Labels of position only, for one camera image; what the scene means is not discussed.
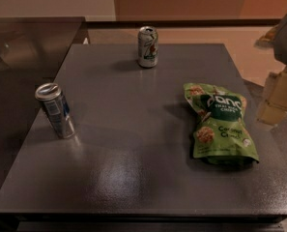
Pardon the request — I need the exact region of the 7up can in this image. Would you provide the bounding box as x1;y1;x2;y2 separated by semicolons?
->
138;26;158;68

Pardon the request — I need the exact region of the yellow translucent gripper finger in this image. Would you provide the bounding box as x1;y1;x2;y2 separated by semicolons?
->
256;66;287;126

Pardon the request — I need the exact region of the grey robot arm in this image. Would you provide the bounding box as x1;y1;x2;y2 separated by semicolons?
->
256;14;287;128

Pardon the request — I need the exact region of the silver blue energy drink can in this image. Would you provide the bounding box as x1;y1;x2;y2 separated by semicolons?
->
35;83;75;139

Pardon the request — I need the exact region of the green rice chip bag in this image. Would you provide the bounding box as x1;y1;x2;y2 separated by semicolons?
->
184;83;259;165

